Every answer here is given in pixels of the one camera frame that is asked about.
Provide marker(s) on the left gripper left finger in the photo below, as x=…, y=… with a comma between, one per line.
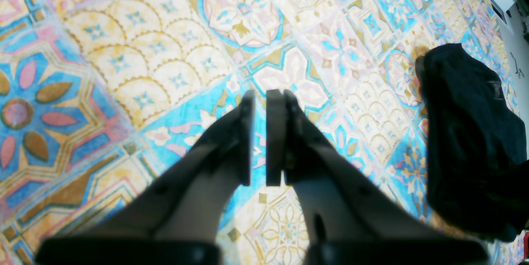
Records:
x=176, y=219

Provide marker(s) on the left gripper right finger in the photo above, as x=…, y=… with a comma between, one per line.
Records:
x=348, y=219

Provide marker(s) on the black T-shirt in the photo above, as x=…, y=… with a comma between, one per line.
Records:
x=477, y=147

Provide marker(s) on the patterned tablecloth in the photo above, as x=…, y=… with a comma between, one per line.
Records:
x=99, y=97

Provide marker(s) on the white cabinet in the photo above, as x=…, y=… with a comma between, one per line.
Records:
x=515, y=13

